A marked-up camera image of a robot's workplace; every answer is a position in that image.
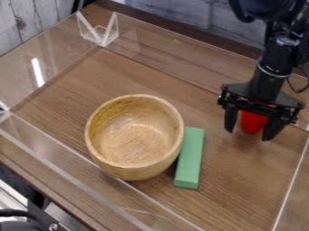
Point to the black metal stand bracket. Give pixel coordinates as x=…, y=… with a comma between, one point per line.
x=49, y=223

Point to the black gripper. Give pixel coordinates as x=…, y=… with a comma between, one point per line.
x=282, y=111

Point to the green rectangular block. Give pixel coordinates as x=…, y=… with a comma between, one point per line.
x=191, y=159

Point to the wooden bowl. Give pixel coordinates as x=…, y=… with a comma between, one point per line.
x=135, y=134

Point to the clear acrylic tray wall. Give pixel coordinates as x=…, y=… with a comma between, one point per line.
x=58, y=77

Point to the red plush fruit green stem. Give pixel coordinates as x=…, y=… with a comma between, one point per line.
x=254, y=122

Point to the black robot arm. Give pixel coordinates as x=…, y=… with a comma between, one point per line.
x=287, y=42

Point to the clear acrylic corner bracket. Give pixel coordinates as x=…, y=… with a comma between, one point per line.
x=100, y=35

